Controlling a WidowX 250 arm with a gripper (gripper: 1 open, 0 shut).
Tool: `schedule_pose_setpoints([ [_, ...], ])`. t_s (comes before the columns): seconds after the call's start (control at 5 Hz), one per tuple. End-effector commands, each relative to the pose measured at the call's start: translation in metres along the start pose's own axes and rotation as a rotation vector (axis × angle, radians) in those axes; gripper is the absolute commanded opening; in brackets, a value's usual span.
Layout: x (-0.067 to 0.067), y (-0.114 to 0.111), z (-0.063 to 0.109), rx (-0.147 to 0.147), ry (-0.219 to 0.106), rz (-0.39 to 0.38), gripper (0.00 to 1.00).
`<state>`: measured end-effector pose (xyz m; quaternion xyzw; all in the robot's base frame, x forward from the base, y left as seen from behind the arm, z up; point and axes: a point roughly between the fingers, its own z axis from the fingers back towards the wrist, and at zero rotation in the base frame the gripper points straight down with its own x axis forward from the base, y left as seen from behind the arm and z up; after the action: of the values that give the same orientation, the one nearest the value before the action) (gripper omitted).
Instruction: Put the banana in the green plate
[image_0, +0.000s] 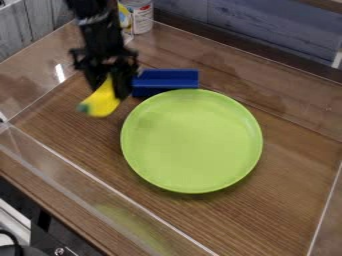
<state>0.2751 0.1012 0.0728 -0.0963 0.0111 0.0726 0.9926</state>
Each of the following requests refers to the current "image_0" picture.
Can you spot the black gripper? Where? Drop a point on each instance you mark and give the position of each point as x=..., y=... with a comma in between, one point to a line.
x=105, y=44

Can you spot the yellow toy banana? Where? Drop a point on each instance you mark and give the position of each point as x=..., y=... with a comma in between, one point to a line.
x=102, y=102

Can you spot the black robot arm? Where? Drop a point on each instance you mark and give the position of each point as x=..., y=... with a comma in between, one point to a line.
x=98, y=8

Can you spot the green round plate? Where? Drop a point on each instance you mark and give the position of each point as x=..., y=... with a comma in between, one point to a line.
x=191, y=141

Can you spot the blue rectangular block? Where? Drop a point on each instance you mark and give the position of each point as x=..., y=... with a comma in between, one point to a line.
x=154, y=81

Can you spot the clear acrylic enclosure walls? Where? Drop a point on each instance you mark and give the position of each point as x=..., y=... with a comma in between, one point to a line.
x=61, y=156

